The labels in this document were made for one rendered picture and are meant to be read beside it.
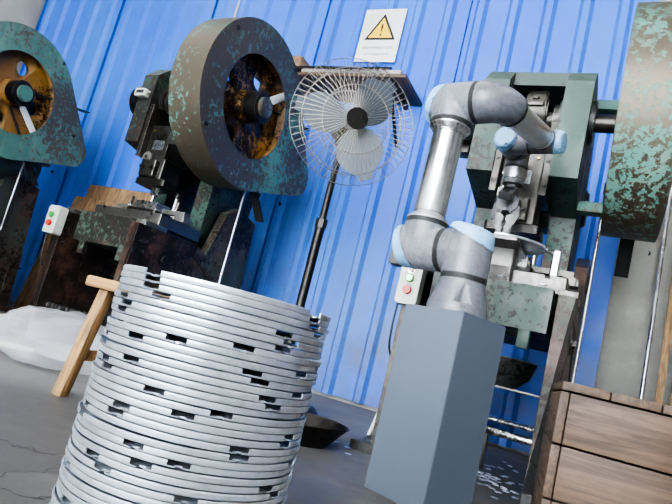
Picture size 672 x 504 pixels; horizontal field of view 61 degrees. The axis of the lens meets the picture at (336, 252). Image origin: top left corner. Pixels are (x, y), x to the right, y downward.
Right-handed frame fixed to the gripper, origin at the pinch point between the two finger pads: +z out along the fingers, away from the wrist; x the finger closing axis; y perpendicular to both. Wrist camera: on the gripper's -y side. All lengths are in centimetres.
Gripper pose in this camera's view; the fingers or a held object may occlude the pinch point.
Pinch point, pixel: (500, 235)
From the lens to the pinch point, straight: 200.7
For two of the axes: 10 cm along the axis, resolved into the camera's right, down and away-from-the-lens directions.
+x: -8.9, -1.5, 4.3
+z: -2.4, 9.6, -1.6
